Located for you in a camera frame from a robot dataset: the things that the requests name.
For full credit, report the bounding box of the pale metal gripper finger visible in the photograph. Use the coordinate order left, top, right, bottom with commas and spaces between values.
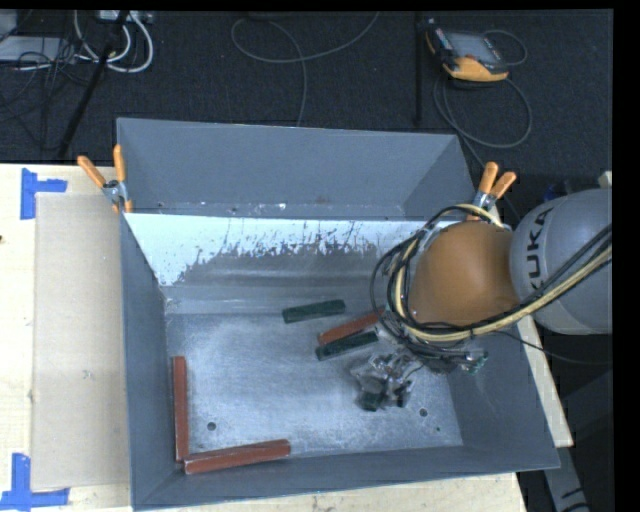
385, 368, 417, 409
349, 352, 399, 396

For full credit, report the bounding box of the dark green block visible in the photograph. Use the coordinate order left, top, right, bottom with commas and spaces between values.
314, 330, 380, 362
356, 385, 389, 413
281, 298, 347, 325

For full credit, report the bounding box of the red-brown flat block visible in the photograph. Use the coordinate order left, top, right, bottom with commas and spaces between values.
317, 308, 387, 347
182, 438, 293, 476
171, 355, 192, 463

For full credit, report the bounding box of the grey metal bin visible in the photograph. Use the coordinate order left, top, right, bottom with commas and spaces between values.
115, 117, 562, 511

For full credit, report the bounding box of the pale flat board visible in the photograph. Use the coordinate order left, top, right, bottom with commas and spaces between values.
29, 192, 132, 494

